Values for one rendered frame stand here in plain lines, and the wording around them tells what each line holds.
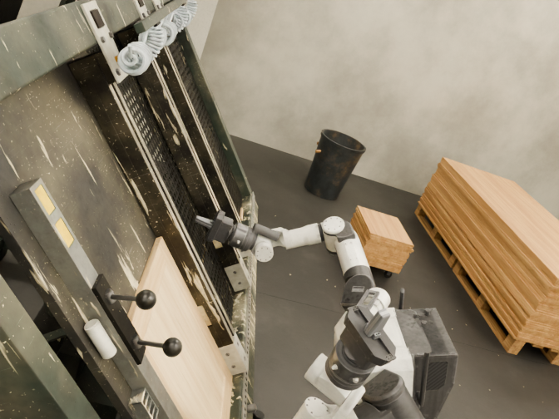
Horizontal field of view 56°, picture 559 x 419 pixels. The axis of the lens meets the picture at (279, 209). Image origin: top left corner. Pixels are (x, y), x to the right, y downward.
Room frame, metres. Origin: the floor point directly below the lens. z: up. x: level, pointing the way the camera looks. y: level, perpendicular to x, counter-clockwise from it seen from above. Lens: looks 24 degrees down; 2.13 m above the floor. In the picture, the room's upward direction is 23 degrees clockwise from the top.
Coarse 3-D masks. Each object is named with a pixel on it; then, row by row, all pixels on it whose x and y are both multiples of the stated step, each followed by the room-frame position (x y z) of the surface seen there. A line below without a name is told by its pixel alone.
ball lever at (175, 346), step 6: (138, 336) 0.83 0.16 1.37; (138, 342) 0.82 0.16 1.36; (144, 342) 0.82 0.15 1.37; (150, 342) 0.82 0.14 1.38; (168, 342) 0.79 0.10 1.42; (174, 342) 0.79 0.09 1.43; (180, 342) 0.80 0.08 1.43; (138, 348) 0.83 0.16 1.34; (162, 348) 0.79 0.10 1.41; (168, 348) 0.78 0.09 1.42; (174, 348) 0.78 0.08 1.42; (180, 348) 0.79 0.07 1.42; (168, 354) 0.78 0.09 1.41; (174, 354) 0.78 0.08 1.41
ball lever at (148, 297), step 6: (108, 288) 0.82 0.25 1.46; (108, 294) 0.81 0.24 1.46; (114, 294) 0.81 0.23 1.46; (138, 294) 0.77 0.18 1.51; (144, 294) 0.77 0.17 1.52; (150, 294) 0.78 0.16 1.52; (108, 300) 0.81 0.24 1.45; (114, 300) 0.81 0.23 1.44; (126, 300) 0.79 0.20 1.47; (132, 300) 0.79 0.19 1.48; (138, 300) 0.77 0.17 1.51; (144, 300) 0.77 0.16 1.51; (150, 300) 0.77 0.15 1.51; (138, 306) 0.76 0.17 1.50; (144, 306) 0.76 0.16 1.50; (150, 306) 0.77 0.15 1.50
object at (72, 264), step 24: (24, 192) 0.76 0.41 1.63; (48, 192) 0.81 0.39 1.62; (24, 216) 0.76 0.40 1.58; (48, 216) 0.77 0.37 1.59; (48, 240) 0.77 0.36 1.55; (72, 264) 0.78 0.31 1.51; (72, 288) 0.78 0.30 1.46; (96, 312) 0.79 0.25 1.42; (120, 360) 0.80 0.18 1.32; (144, 360) 0.85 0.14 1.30; (144, 384) 0.82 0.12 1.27; (168, 408) 0.85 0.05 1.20
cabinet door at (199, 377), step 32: (160, 256) 1.21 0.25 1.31; (160, 288) 1.12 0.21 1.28; (160, 320) 1.05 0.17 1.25; (192, 320) 1.24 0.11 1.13; (160, 352) 0.97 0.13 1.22; (192, 352) 1.14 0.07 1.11; (192, 384) 1.06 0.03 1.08; (224, 384) 1.26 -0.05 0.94; (192, 416) 0.98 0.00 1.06; (224, 416) 1.15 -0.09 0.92
